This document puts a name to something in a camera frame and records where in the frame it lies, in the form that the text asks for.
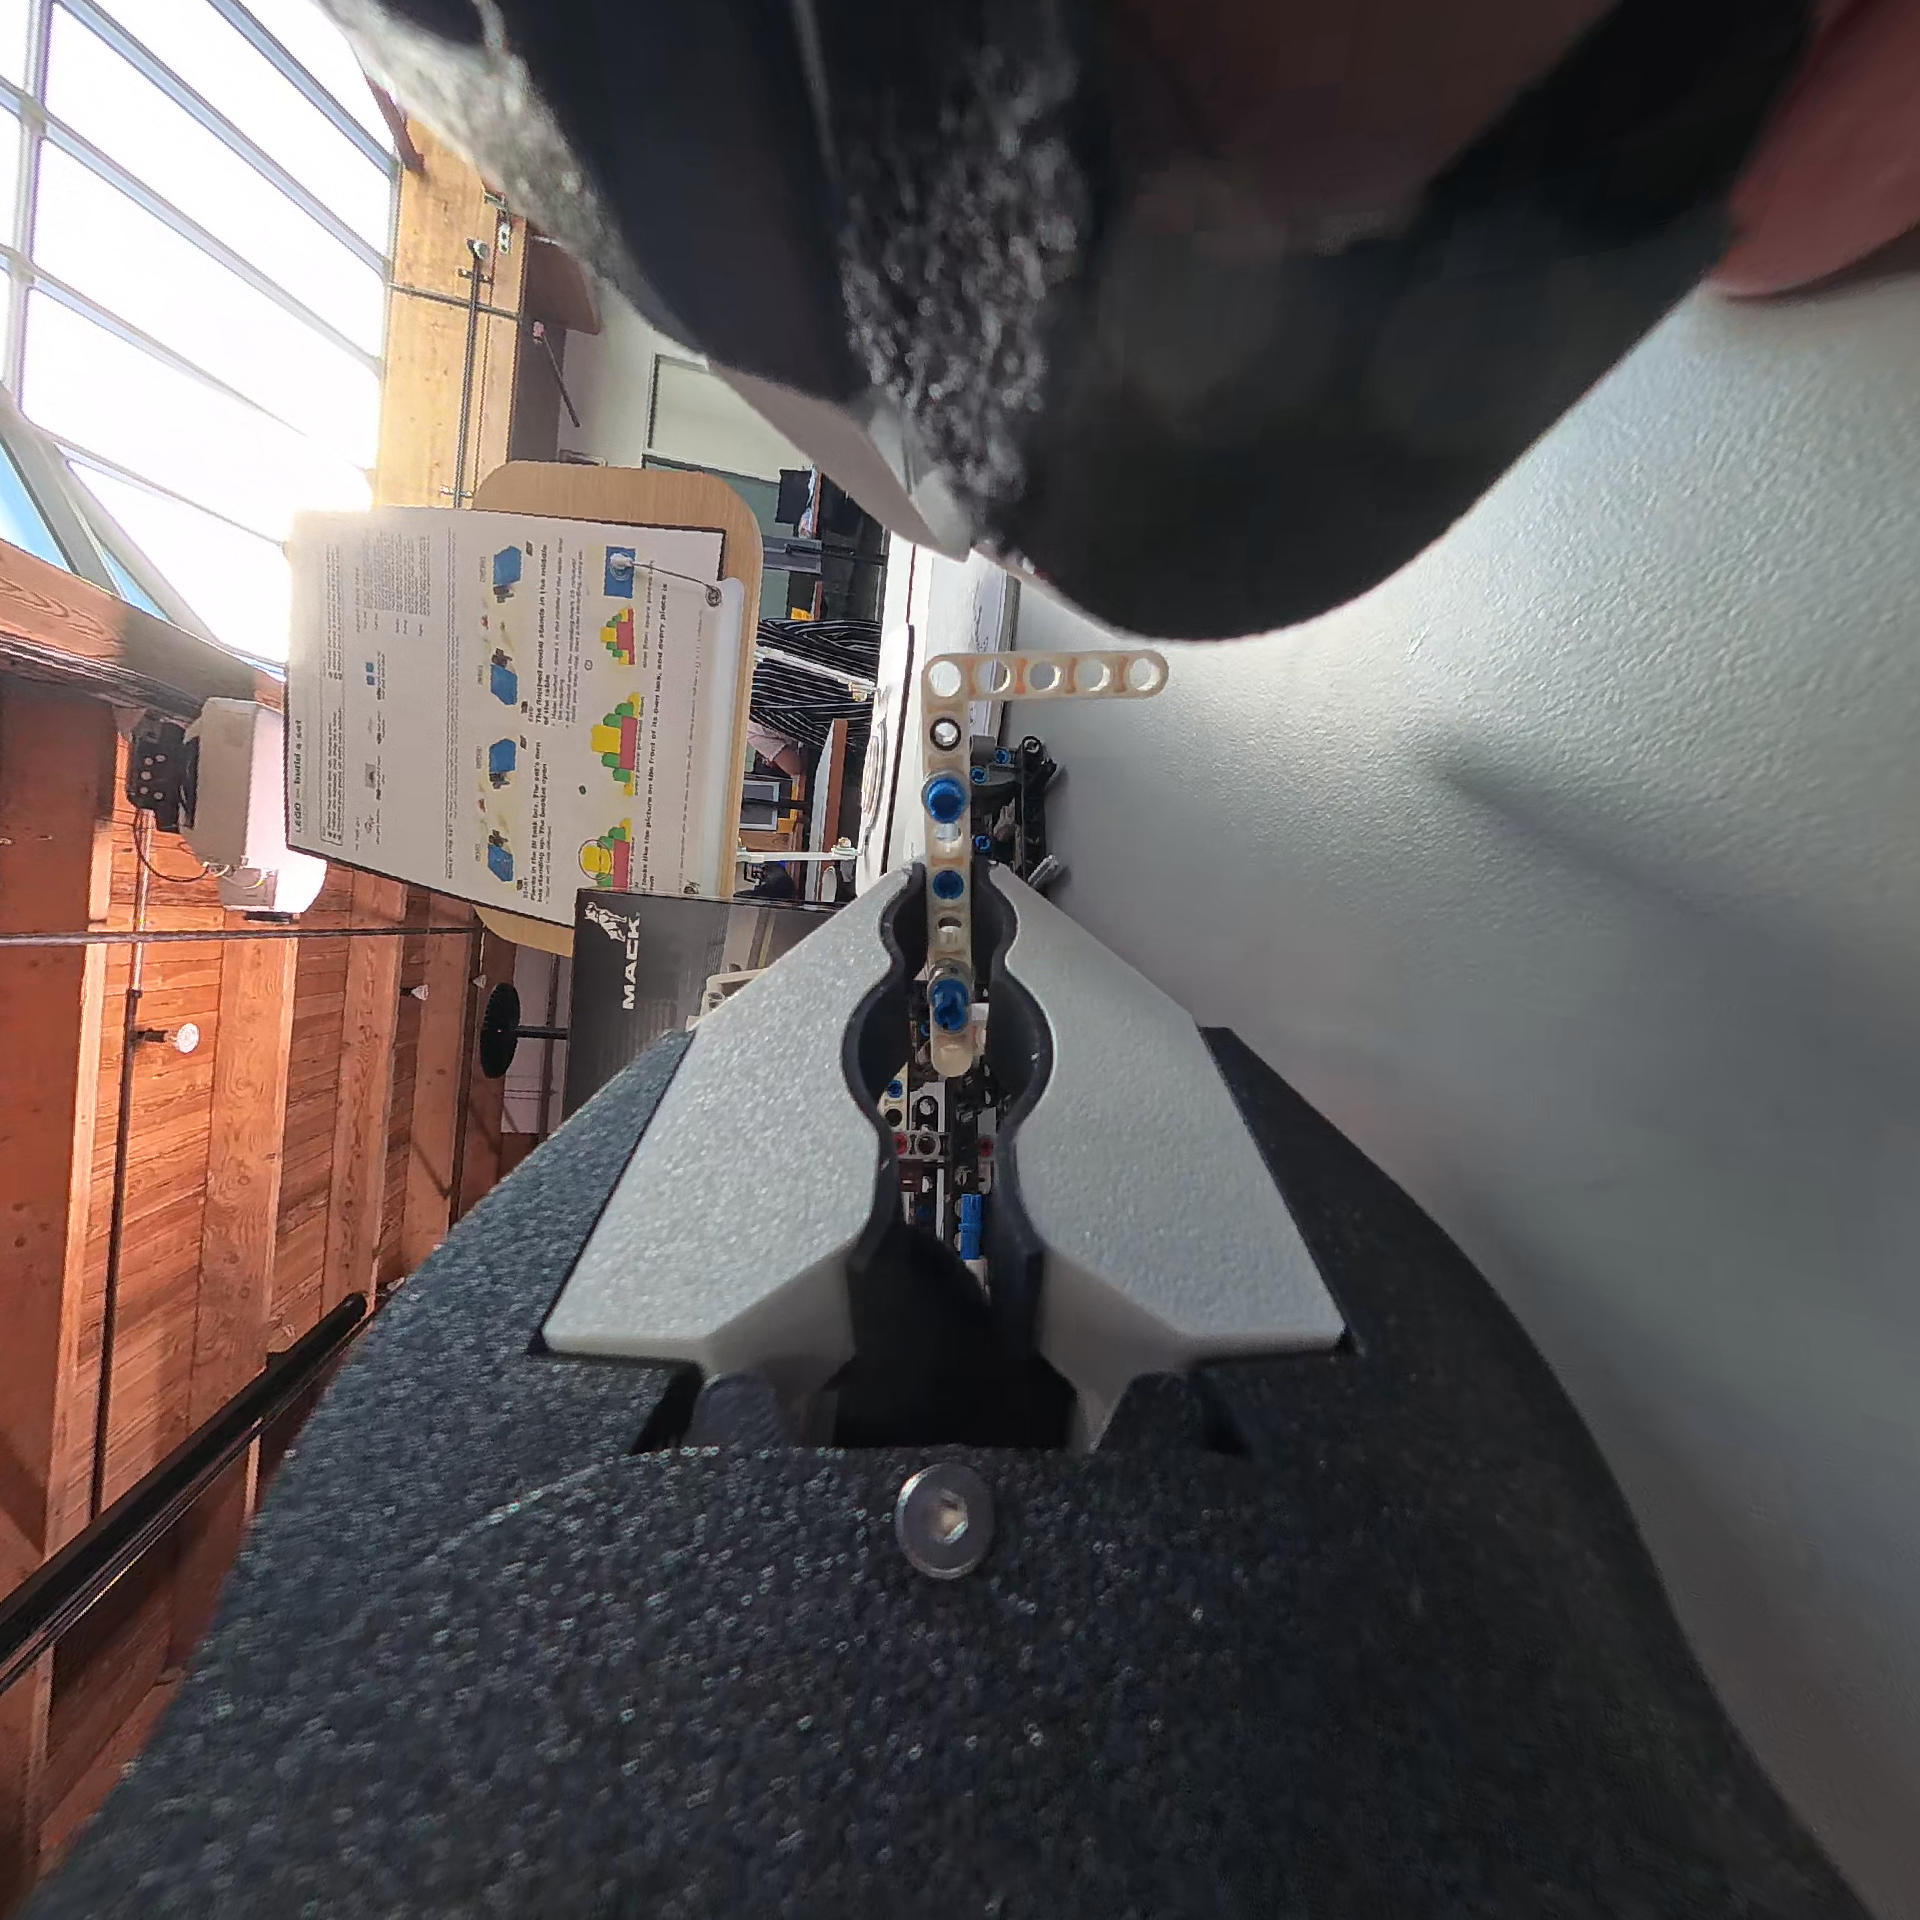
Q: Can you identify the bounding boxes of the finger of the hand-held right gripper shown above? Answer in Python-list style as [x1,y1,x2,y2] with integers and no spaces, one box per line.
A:
[715,360,981,563]
[322,0,604,282]

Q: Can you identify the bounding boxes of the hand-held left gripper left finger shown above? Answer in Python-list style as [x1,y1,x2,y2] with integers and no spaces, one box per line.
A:
[541,863,933,1372]

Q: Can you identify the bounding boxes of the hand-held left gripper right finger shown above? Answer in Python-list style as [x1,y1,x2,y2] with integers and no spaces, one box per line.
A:
[985,864,1353,1455]

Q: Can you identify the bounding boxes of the white lego beam assembly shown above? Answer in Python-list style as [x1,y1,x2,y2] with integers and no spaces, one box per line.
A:
[885,648,1172,1291]

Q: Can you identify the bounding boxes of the lego truck set box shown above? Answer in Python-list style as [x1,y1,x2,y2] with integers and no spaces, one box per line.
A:
[560,885,844,1119]

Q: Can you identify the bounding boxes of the black lego chassis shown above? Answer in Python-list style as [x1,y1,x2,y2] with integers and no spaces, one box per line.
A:
[968,735,1070,901]

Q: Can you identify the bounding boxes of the person's right hand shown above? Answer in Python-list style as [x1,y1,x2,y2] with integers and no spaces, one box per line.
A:
[1713,0,1920,302]

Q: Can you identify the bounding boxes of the instruction sheet on stand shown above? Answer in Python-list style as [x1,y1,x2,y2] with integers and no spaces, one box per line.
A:
[469,461,772,963]

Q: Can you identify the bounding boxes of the black striped office chair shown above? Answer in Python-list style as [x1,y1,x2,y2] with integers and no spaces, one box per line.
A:
[747,612,890,736]

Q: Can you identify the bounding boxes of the large paned window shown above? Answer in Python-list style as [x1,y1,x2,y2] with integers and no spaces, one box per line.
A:
[0,0,405,669]

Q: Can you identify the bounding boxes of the printed instruction sheet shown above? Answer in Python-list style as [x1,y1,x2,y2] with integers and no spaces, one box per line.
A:
[282,507,747,920]

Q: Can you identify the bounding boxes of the white wall box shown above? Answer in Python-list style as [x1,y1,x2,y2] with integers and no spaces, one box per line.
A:
[182,693,331,922]

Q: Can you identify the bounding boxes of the black metal rail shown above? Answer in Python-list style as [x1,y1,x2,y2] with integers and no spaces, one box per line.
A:
[0,1288,373,1671]

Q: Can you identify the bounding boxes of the black mounted camera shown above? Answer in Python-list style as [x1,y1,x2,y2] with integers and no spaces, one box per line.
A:
[125,710,200,837]

